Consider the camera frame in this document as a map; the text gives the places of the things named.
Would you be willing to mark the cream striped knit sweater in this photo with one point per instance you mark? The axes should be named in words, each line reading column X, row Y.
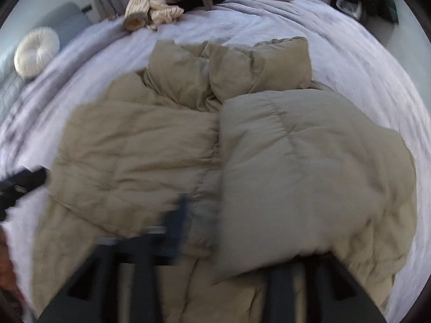
column 165, row 10

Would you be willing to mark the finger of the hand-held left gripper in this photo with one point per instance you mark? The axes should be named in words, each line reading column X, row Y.
column 27, row 180

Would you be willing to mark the beige puffer jacket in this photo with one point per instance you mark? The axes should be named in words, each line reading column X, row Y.
column 286, row 158

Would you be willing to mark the lavender fuzzy blanket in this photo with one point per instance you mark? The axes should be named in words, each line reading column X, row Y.
column 269, row 23

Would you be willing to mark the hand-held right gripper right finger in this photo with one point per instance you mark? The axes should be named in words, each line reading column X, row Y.
column 279, row 296

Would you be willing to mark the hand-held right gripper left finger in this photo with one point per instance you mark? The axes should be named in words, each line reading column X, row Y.
column 177, row 230

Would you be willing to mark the reddish patterned clothing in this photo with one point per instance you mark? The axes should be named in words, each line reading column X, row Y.
column 8, row 269

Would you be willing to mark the round white cushion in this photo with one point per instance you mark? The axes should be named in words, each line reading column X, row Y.
column 35, row 52

